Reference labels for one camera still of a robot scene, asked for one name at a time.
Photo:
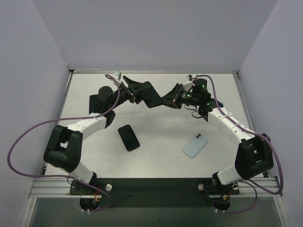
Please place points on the aluminium front rail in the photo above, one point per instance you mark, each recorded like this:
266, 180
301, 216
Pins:
59, 187

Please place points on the phone with lilac edge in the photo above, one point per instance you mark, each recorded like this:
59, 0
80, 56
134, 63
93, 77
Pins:
93, 104

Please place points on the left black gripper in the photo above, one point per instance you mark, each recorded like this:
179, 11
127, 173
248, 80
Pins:
130, 91

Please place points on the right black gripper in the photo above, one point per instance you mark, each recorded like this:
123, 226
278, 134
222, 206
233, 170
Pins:
177, 96

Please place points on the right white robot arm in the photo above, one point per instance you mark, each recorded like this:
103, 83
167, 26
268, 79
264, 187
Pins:
254, 155

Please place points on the black phone case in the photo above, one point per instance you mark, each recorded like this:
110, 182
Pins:
150, 96

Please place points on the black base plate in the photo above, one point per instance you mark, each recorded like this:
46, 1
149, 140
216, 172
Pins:
150, 200

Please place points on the light blue phone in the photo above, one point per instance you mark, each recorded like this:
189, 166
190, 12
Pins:
193, 147

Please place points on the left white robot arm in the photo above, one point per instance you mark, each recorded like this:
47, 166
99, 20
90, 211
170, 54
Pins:
64, 147

